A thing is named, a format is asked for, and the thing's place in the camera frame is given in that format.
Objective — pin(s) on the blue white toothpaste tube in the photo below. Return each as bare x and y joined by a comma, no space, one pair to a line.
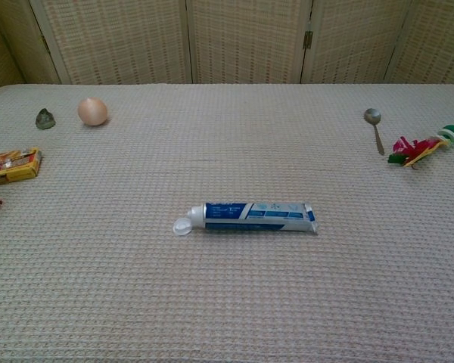
249,218

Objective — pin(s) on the beige woven tablecloth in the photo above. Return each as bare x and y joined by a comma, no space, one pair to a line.
227,295

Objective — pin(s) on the pale brown egg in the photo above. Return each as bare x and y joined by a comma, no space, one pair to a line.
92,111

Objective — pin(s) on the metal spoon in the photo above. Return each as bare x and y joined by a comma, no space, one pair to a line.
372,115

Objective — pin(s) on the brass screen hinge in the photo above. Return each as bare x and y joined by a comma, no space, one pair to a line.
307,39

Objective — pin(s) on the wicker folding screen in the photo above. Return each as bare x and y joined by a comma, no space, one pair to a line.
117,41

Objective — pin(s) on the red green feather shuttlecock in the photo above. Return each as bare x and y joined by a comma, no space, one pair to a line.
412,149

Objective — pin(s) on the yellow food box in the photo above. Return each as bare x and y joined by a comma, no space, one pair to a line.
11,168

